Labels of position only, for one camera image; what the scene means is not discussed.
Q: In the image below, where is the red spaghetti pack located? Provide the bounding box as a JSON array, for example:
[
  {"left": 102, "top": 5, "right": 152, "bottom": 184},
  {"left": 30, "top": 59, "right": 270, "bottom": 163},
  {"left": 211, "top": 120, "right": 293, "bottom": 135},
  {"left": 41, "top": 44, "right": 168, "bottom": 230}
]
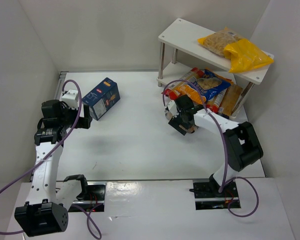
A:
[{"left": 205, "top": 89, "right": 229, "bottom": 119}]

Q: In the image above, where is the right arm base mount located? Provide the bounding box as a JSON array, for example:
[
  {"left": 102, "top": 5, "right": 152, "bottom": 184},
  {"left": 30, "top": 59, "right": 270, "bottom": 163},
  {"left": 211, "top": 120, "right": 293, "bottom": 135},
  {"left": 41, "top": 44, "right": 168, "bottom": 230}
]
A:
[{"left": 189, "top": 181, "right": 241, "bottom": 210}]

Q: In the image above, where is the blue pasta box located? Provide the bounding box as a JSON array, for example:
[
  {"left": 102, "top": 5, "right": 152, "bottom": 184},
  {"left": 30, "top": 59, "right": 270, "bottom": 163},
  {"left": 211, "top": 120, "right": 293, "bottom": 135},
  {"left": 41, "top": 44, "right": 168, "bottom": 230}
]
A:
[{"left": 82, "top": 77, "right": 121, "bottom": 121}]

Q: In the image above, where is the tricolour fusilli pasta bag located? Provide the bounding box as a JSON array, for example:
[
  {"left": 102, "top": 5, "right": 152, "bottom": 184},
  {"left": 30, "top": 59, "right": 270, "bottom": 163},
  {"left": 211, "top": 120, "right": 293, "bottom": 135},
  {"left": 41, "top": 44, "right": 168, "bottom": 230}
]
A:
[{"left": 171, "top": 115, "right": 198, "bottom": 134}]

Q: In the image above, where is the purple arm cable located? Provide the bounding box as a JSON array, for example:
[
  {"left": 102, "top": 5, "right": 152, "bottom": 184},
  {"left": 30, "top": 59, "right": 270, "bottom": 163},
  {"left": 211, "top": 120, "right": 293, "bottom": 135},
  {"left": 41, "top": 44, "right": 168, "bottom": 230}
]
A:
[
  {"left": 0, "top": 79, "right": 103, "bottom": 240},
  {"left": 161, "top": 79, "right": 260, "bottom": 218}
]

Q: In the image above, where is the brown spaghetti pack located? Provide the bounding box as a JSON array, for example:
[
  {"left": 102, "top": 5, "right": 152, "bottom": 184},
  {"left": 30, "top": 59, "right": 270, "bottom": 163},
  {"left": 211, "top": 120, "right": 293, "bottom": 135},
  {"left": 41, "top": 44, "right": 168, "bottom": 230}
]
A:
[{"left": 217, "top": 84, "right": 243, "bottom": 119}]

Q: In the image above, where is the clear macaroni pasta bag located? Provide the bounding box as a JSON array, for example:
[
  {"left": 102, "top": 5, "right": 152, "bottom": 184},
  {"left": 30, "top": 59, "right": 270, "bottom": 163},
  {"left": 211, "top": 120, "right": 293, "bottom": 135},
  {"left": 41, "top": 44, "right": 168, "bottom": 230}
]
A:
[{"left": 197, "top": 27, "right": 244, "bottom": 57}]

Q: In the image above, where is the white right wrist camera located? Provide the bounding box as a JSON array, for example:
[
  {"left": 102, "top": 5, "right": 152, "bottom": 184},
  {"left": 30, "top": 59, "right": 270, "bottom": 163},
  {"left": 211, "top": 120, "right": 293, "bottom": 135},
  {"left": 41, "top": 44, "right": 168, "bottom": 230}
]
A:
[{"left": 164, "top": 100, "right": 179, "bottom": 120}]

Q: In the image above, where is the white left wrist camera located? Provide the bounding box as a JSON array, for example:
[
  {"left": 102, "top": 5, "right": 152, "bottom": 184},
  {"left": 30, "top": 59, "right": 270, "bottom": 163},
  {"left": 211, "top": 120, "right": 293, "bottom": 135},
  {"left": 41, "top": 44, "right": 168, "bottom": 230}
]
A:
[{"left": 60, "top": 89, "right": 79, "bottom": 110}]

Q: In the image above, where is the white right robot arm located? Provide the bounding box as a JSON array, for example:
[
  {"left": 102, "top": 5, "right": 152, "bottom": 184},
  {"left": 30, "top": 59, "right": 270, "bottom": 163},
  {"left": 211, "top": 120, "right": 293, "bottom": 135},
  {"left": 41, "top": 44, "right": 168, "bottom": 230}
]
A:
[{"left": 165, "top": 95, "right": 264, "bottom": 195}]

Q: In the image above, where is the yellow pasta bag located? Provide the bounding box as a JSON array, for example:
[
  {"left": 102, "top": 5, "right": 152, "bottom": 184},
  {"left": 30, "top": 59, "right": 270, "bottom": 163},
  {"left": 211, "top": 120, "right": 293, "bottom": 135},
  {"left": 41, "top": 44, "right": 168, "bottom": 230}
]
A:
[{"left": 223, "top": 38, "right": 274, "bottom": 73}]

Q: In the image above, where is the blue macaroni pasta bag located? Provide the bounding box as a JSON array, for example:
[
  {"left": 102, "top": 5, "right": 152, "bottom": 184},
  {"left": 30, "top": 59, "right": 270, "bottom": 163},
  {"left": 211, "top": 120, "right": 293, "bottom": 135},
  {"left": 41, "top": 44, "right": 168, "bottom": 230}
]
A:
[{"left": 188, "top": 69, "right": 233, "bottom": 104}]

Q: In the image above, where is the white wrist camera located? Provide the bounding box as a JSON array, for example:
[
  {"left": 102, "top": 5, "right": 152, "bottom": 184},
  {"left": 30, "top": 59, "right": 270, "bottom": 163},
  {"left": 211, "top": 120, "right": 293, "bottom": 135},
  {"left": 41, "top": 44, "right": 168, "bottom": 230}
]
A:
[
  {"left": 164, "top": 100, "right": 179, "bottom": 120},
  {"left": 60, "top": 89, "right": 79, "bottom": 110}
]

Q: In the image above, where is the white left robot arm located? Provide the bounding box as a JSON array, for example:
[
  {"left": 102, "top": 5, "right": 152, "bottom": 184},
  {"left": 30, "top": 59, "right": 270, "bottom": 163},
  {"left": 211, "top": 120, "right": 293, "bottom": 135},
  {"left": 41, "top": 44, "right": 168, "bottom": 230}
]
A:
[{"left": 14, "top": 99, "right": 92, "bottom": 237}]

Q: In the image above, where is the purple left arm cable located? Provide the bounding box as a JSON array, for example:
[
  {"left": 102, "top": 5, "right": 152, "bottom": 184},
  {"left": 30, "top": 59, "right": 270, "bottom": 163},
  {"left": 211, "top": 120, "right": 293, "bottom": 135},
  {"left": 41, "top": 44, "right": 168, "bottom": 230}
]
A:
[{"left": 0, "top": 79, "right": 103, "bottom": 240}]

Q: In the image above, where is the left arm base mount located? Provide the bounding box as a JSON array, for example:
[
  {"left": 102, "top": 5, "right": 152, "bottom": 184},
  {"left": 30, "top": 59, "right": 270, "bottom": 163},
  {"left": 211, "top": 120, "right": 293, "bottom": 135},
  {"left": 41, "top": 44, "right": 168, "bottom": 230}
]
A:
[{"left": 72, "top": 181, "right": 106, "bottom": 213}]

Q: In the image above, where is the orange red pasta bag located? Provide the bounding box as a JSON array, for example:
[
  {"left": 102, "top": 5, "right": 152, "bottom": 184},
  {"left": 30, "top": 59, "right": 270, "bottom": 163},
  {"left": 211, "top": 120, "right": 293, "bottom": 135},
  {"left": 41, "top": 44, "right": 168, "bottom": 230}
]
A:
[{"left": 162, "top": 67, "right": 208, "bottom": 104}]

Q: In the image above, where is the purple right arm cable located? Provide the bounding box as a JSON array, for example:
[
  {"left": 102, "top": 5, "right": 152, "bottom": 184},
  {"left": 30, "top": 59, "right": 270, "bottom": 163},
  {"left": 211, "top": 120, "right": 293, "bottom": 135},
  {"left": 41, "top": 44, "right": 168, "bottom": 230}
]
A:
[{"left": 161, "top": 79, "right": 260, "bottom": 218}]

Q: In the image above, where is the white two-tier shelf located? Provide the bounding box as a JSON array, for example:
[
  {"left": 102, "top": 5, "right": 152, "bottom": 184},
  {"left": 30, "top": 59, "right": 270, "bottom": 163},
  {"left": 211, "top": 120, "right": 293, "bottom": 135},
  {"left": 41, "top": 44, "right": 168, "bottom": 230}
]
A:
[{"left": 157, "top": 18, "right": 274, "bottom": 119}]

